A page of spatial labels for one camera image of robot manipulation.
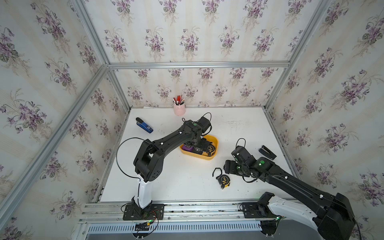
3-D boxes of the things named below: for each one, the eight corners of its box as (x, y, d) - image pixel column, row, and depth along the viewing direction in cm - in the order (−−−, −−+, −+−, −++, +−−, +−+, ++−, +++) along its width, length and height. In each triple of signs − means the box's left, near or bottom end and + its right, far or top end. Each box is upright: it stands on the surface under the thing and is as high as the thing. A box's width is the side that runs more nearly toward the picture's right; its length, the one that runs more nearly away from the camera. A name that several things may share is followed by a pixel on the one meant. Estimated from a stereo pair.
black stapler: (271, 161, 92) (273, 160, 91) (257, 150, 97) (259, 148, 96) (275, 157, 94) (277, 155, 93) (262, 146, 99) (263, 144, 98)
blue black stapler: (134, 123, 112) (133, 120, 109) (139, 120, 114) (137, 117, 111) (149, 135, 105) (148, 132, 102) (153, 131, 107) (152, 128, 104)
